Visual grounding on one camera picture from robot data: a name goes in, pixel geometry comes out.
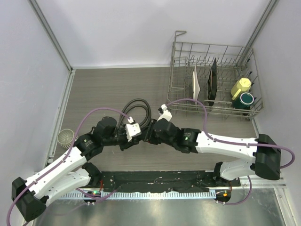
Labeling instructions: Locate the black flexible hose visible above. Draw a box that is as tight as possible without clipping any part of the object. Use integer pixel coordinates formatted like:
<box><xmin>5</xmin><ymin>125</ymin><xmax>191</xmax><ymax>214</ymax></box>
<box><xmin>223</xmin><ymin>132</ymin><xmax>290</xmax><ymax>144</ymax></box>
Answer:
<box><xmin>117</xmin><ymin>98</ymin><xmax>156</xmax><ymax>132</ymax></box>

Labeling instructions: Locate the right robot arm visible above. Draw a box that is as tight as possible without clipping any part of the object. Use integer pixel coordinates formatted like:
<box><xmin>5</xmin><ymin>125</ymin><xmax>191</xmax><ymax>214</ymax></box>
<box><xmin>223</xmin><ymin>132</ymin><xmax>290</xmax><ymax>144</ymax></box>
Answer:
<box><xmin>145</xmin><ymin>119</ymin><xmax>281</xmax><ymax>186</ymax></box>

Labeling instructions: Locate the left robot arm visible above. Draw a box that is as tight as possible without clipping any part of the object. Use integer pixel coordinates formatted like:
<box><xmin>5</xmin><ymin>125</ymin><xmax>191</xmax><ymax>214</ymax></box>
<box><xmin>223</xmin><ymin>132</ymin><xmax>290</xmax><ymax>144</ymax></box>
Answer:
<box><xmin>12</xmin><ymin>117</ymin><xmax>141</xmax><ymax>222</ymax></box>

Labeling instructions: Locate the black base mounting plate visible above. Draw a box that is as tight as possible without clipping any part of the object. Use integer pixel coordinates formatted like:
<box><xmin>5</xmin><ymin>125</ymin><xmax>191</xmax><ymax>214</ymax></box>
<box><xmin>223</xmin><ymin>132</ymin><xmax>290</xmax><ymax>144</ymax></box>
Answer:
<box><xmin>102</xmin><ymin>170</ymin><xmax>241</xmax><ymax>193</ymax></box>

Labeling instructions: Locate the ribbed grey cup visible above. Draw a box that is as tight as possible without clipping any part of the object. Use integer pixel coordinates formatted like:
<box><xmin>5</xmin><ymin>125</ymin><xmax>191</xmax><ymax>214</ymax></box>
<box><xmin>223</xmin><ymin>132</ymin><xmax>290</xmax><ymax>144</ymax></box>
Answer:
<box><xmin>57</xmin><ymin>129</ymin><xmax>74</xmax><ymax>149</ymax></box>

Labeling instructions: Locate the white plate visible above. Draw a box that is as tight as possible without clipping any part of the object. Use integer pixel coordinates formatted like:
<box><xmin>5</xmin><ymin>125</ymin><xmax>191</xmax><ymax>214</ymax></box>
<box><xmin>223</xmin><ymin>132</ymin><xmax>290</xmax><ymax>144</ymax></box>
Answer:
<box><xmin>192</xmin><ymin>65</ymin><xmax>201</xmax><ymax>100</ymax></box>

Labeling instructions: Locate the dark green mug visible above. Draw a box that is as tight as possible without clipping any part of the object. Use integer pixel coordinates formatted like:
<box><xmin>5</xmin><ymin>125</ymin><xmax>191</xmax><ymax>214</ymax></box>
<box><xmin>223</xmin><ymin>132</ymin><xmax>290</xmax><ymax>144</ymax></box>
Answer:
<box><xmin>233</xmin><ymin>92</ymin><xmax>255</xmax><ymax>110</ymax></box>

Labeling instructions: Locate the yellow mug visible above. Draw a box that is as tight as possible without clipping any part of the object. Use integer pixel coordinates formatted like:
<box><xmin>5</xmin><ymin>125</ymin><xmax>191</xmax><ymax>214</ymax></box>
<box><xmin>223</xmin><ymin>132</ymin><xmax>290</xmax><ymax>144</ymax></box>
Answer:
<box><xmin>230</xmin><ymin>78</ymin><xmax>252</xmax><ymax>100</ymax></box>

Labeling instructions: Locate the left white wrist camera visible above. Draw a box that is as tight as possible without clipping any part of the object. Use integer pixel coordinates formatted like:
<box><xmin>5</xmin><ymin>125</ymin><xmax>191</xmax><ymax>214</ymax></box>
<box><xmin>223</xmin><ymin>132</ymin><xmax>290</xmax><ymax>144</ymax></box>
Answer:
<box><xmin>125</xmin><ymin>117</ymin><xmax>141</xmax><ymax>142</ymax></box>

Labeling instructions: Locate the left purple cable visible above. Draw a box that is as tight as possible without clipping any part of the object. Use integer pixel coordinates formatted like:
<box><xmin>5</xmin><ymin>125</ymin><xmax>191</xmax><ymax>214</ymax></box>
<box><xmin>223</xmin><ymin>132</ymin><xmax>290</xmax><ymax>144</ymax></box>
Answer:
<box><xmin>6</xmin><ymin>107</ymin><xmax>132</xmax><ymax>226</ymax></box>

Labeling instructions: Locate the white slotted cable duct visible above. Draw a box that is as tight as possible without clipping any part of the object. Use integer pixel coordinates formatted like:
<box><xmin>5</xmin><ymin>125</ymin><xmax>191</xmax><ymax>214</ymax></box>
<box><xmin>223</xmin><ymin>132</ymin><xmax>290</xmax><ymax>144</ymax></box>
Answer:
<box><xmin>59</xmin><ymin>190</ymin><xmax>216</xmax><ymax>201</ymax></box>

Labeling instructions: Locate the grey wire dish rack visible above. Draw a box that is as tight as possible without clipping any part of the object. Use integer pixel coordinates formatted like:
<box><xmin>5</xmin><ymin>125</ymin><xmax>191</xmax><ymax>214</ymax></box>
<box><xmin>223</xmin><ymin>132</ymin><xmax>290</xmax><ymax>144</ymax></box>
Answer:
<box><xmin>167</xmin><ymin>31</ymin><xmax>263</xmax><ymax>120</ymax></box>

